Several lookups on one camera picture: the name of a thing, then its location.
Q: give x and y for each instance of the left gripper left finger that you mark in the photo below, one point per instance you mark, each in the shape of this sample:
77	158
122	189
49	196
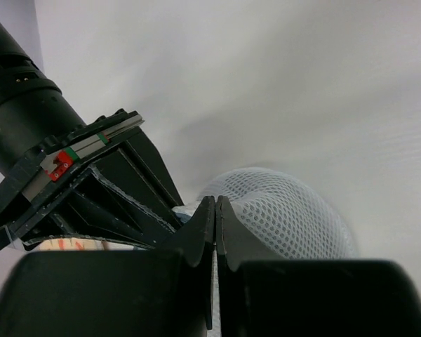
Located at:
166	291

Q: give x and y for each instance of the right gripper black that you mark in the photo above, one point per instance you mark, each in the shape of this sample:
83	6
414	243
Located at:
126	199

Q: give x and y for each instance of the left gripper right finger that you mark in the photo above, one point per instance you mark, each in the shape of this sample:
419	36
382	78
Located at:
262	294

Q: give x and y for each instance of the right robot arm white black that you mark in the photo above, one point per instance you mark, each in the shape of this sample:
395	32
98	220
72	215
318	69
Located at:
67	179

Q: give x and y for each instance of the floral patterned laundry bag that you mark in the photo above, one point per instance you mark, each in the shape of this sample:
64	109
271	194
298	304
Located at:
77	244

